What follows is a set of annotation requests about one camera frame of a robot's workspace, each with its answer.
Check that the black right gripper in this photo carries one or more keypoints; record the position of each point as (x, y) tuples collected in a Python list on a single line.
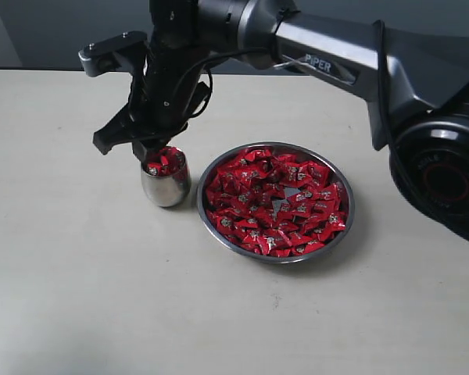
[(161, 100)]

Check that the red candy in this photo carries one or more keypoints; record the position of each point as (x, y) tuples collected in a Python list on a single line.
[(156, 169), (257, 154), (270, 243), (172, 159), (228, 181), (336, 222)]

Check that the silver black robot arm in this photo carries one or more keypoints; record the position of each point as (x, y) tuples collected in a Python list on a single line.
[(416, 86)]

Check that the stainless steel cup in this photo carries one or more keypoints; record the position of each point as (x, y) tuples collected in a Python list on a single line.
[(167, 191)]

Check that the stainless steel plate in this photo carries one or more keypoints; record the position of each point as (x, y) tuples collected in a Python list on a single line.
[(345, 191)]

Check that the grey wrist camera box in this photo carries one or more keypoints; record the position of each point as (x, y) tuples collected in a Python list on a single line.
[(125, 52)]

